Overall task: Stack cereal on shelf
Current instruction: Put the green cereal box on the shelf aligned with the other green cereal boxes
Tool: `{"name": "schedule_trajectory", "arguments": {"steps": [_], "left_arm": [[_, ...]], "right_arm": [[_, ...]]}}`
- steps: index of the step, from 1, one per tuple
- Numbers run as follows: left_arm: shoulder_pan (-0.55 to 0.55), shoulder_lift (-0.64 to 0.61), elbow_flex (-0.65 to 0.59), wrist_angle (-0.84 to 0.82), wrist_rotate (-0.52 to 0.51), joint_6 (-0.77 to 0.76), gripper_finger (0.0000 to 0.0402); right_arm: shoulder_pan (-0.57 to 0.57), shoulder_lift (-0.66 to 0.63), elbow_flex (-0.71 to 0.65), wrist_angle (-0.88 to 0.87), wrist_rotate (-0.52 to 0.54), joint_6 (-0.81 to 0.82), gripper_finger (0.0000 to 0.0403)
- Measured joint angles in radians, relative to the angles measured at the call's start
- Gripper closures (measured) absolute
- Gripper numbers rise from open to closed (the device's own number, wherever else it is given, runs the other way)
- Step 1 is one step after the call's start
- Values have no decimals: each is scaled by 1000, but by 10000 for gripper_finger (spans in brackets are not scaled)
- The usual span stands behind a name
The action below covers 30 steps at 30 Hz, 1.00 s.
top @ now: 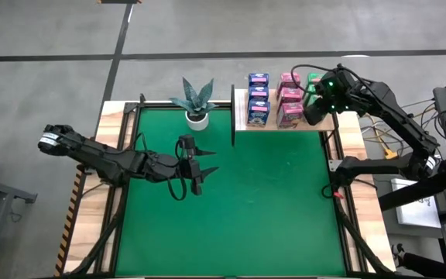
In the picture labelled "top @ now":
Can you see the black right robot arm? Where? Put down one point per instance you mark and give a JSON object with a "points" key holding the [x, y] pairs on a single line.
{"points": [[393, 112]]}

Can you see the black frame beam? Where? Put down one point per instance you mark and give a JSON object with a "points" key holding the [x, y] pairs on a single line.
{"points": [[420, 190]]}

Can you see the white panel with grey border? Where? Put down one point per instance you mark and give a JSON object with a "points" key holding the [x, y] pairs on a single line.
{"points": [[416, 213]]}

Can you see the Frosted Flakes cereal box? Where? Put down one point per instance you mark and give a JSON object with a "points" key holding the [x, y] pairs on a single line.
{"points": [[258, 93], [258, 114], [258, 79]]}

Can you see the Raisin Bran cereal box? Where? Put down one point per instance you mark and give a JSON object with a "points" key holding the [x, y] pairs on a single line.
{"points": [[289, 115], [289, 95], [287, 80]]}

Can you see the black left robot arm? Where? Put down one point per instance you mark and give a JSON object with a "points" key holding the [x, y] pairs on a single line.
{"points": [[103, 159]]}

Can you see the white plant pot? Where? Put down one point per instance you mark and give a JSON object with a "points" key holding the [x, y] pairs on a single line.
{"points": [[196, 125]]}

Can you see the yellow black hazard tape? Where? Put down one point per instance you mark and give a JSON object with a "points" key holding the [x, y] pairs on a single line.
{"points": [[71, 217]]}

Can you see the black table frame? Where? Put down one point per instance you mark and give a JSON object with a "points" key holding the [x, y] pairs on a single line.
{"points": [[149, 105]]}

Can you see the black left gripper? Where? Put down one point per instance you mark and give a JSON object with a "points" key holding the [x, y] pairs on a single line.
{"points": [[190, 166]]}

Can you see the green snake plant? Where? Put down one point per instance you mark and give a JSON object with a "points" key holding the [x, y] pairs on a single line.
{"points": [[196, 98]]}

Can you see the person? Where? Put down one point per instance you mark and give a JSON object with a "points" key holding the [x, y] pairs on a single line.
{"points": [[432, 265]]}

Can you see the wooden shelf with black frame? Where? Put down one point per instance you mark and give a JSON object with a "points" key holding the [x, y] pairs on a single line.
{"points": [[242, 120]]}

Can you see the white metal bracket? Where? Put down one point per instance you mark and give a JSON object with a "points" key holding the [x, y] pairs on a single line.
{"points": [[333, 166]]}

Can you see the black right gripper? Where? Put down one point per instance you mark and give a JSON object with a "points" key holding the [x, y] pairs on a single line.
{"points": [[335, 95]]}

